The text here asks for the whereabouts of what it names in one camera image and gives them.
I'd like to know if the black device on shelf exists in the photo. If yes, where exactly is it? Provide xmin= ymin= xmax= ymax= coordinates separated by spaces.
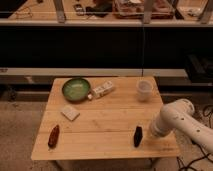
xmin=73 ymin=4 xmax=85 ymax=16

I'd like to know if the translucent plastic cup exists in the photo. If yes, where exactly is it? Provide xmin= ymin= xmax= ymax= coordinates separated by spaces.
xmin=136 ymin=80 xmax=153 ymax=101

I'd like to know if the small white carton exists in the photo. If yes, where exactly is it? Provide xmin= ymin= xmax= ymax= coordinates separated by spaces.
xmin=88 ymin=81 xmax=115 ymax=100

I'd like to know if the wooden table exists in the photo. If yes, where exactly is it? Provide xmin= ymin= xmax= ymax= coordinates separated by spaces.
xmin=31 ymin=77 xmax=180 ymax=161

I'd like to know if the green bowl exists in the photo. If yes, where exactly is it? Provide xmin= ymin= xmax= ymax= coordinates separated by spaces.
xmin=62 ymin=78 xmax=91 ymax=102

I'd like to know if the black floor cable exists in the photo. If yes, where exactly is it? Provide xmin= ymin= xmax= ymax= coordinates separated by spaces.
xmin=175 ymin=146 xmax=213 ymax=171

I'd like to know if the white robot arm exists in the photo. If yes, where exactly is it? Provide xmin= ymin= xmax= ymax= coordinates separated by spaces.
xmin=149 ymin=99 xmax=213 ymax=154

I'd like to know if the tray of items on shelf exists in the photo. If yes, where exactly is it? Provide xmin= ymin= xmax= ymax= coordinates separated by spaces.
xmin=113 ymin=0 xmax=174 ymax=19

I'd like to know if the white flat sponge block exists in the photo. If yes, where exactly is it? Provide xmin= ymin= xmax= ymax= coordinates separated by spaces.
xmin=61 ymin=106 xmax=80 ymax=121

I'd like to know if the brown oblong object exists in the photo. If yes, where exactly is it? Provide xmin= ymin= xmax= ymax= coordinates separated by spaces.
xmin=48 ymin=125 xmax=60 ymax=148

